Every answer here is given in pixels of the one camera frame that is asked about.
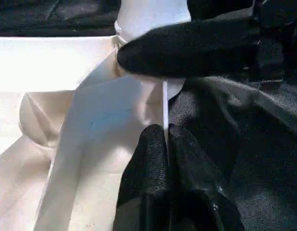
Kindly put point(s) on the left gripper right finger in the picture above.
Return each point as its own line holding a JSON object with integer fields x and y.
{"x": 199, "y": 192}

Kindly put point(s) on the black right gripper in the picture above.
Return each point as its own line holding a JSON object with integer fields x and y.
{"x": 275, "y": 36}

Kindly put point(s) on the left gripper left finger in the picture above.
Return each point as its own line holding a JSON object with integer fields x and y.
{"x": 146, "y": 183}

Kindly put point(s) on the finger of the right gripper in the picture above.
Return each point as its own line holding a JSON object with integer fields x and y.
{"x": 187, "y": 50}

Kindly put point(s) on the white plastic table leg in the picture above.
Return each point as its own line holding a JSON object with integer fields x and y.
{"x": 151, "y": 19}

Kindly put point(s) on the white plastic table top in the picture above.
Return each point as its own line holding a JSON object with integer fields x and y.
{"x": 54, "y": 108}

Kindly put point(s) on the black plastic mat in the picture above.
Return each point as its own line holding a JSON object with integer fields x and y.
{"x": 247, "y": 132}

